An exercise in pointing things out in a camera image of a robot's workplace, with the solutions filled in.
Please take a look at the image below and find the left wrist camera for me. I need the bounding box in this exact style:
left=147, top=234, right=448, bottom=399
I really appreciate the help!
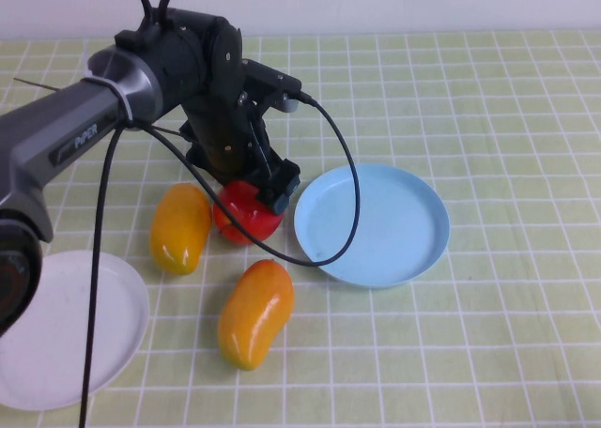
left=241, top=58, right=302, bottom=115

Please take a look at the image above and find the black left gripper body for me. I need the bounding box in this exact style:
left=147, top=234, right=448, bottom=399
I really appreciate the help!
left=180, top=89, right=288, bottom=189

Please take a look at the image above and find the light blue round plate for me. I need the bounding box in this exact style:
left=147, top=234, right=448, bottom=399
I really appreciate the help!
left=293, top=162, right=451, bottom=289

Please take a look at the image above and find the white cable tie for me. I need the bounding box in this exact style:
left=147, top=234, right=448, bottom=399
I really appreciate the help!
left=83, top=73, right=137, bottom=129

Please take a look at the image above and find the green checkered tablecloth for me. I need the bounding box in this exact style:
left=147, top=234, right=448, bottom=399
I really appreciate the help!
left=0, top=29, right=601, bottom=428

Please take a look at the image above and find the black left camera cable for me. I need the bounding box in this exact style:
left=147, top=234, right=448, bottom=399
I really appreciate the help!
left=77, top=89, right=362, bottom=428

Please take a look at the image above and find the white round plate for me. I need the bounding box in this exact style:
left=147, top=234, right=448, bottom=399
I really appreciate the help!
left=0, top=249, right=151, bottom=411

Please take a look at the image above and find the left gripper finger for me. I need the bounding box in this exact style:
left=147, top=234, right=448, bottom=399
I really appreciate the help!
left=255, top=160, right=301, bottom=214

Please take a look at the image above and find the red apple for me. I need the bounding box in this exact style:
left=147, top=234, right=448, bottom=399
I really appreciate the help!
left=212, top=178, right=285, bottom=246

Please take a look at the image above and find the orange yellow mango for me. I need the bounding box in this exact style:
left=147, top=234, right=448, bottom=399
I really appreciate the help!
left=149, top=182, right=213, bottom=276
left=218, top=258, right=295, bottom=372

